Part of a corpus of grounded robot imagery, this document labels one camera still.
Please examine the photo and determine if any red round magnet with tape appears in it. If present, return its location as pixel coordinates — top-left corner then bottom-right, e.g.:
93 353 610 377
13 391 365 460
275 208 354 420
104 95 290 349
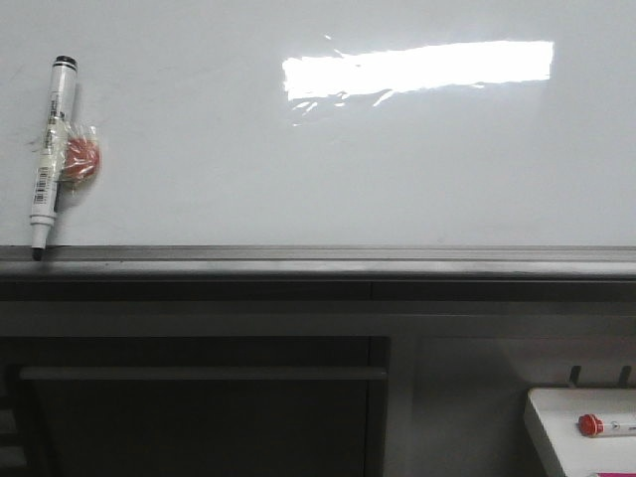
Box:
59 124 101 189

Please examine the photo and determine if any white black-tipped whiteboard marker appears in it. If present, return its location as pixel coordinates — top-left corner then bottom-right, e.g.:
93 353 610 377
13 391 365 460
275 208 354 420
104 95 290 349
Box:
30 56 78 261

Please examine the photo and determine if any white whiteboard surface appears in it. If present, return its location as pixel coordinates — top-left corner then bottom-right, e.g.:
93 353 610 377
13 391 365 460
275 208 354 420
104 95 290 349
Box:
1 1 635 246

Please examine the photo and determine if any left black tray hook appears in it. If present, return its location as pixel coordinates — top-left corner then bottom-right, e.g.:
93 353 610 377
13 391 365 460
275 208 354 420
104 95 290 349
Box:
567 365 581 389

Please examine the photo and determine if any black tray hook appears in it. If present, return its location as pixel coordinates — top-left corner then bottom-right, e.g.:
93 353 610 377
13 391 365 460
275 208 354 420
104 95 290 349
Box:
567 365 581 389
617 365 632 389

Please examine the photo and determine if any white marker tray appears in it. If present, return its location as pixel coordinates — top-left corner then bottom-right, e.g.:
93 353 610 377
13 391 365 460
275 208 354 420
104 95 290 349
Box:
524 388 635 476

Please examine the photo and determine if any dark cabinet panel with bar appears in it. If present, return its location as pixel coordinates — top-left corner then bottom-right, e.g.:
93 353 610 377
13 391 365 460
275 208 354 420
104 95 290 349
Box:
1 337 390 476

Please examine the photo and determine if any red-capped white marker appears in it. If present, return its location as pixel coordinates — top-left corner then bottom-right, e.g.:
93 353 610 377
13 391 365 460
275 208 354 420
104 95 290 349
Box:
577 413 636 438

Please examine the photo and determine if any right black tray hook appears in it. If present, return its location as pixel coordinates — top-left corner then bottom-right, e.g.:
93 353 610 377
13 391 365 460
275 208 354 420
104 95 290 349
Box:
617 365 632 389

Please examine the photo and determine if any pink object in tray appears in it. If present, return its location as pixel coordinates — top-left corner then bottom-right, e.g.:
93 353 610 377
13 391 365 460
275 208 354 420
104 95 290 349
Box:
589 471 636 477

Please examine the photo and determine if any grey aluminium whiteboard frame rail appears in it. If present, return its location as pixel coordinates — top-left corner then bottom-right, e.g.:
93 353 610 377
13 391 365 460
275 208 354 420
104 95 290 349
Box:
1 245 635 302

